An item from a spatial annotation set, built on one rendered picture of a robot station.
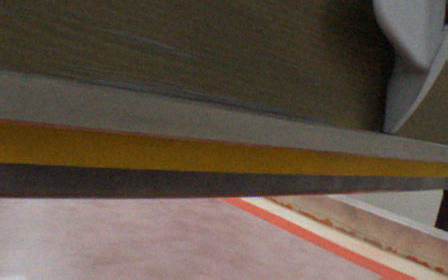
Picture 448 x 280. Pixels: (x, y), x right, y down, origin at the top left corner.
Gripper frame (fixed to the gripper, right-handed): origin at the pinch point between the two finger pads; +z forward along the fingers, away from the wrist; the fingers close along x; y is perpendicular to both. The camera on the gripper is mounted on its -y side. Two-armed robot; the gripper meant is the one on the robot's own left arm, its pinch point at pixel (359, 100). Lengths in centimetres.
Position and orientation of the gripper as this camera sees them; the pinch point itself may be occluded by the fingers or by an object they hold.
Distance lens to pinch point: 21.9
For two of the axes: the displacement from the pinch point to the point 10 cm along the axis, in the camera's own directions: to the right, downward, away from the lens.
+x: 6.4, 2.0, -7.5
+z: -2.1, 9.7, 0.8
